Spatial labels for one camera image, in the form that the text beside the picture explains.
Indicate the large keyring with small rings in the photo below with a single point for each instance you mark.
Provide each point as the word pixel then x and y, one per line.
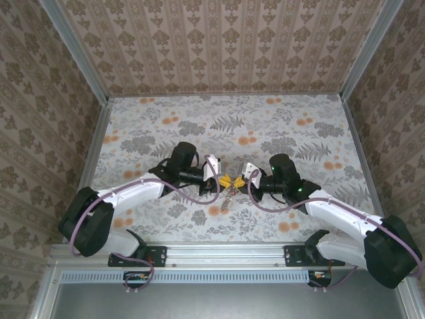
pixel 227 201

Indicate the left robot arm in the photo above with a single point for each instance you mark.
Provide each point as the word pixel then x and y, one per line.
pixel 96 226

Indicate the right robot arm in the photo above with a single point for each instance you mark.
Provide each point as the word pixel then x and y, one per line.
pixel 391 256

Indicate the floral patterned table cover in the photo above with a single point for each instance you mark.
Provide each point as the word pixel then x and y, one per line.
pixel 232 113

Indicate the grey metal sheet panel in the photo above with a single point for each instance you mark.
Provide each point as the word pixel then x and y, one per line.
pixel 216 302

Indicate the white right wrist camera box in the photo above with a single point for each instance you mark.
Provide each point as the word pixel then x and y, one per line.
pixel 250 172

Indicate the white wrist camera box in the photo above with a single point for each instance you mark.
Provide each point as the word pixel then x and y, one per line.
pixel 212 166
pixel 250 172

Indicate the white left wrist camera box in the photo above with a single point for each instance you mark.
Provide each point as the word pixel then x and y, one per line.
pixel 212 166

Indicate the aluminium front rail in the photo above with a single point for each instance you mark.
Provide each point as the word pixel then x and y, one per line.
pixel 225 254

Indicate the aluminium side rail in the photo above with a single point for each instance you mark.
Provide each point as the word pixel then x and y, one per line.
pixel 98 133
pixel 354 133

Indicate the aluminium frame post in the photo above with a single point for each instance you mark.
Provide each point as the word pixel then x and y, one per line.
pixel 366 56
pixel 79 56

